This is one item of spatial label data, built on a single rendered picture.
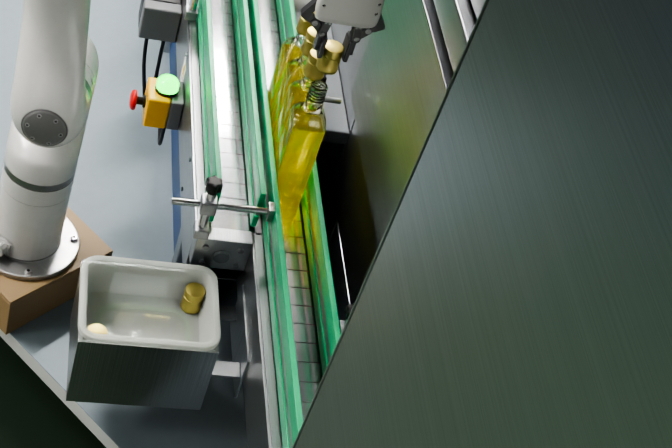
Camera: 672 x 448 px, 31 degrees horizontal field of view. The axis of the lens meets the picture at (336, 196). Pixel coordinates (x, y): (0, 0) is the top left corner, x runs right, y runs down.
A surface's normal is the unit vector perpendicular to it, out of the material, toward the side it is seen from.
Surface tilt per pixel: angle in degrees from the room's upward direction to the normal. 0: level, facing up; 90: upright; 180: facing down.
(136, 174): 0
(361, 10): 94
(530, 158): 90
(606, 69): 90
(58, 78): 61
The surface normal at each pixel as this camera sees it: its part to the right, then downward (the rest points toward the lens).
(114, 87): 0.26, -0.70
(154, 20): 0.11, 0.71
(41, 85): 0.05, 0.25
